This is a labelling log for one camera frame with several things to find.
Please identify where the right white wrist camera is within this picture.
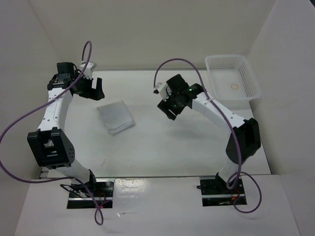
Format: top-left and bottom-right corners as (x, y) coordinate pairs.
(153, 83), (169, 101)

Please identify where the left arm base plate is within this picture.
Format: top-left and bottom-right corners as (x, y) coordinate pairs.
(60, 178), (114, 209)

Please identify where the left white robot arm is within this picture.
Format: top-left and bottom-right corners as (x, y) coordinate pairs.
(27, 62), (105, 197)

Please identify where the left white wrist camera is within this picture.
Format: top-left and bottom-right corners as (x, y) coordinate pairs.
(83, 62), (97, 79)

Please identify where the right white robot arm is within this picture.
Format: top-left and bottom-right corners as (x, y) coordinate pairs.
(154, 74), (261, 193)

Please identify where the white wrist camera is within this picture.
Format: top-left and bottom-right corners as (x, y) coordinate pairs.
(83, 62), (97, 79)
(153, 83), (169, 101)

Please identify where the white perforated plastic basket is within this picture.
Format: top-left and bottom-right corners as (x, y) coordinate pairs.
(205, 55), (261, 102)

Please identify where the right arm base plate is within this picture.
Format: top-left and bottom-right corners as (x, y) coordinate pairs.
(196, 176), (247, 207)

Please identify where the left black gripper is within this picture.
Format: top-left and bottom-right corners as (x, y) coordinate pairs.
(74, 72), (105, 101)

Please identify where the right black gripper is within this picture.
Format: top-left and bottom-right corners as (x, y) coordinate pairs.
(157, 90), (185, 120)

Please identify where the white fabric skirt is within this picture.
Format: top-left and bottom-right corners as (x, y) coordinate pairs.
(96, 100), (135, 136)

